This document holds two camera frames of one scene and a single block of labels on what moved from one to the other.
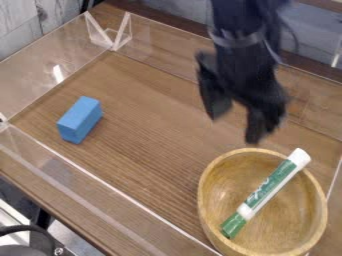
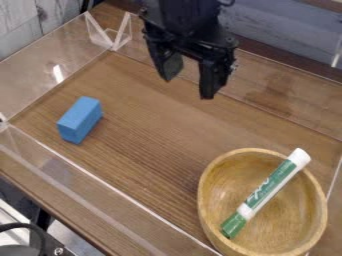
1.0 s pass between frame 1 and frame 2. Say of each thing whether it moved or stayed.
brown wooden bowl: stayed
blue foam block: stayed
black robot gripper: moved
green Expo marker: stayed
